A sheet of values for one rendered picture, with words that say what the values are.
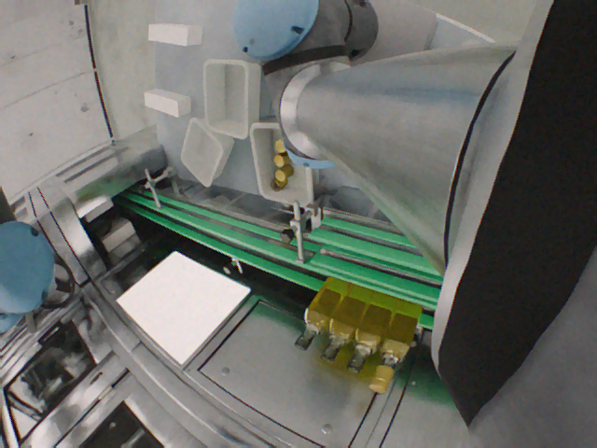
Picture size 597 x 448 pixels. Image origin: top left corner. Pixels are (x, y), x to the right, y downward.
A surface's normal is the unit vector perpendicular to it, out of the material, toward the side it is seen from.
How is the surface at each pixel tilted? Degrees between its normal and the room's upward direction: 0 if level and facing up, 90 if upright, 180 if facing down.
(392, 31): 1
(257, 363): 90
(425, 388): 90
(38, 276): 121
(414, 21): 1
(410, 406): 90
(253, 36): 7
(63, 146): 90
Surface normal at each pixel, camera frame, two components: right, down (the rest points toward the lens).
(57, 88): 0.86, 0.23
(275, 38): -0.54, 0.42
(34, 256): 0.97, -0.22
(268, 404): -0.08, -0.82
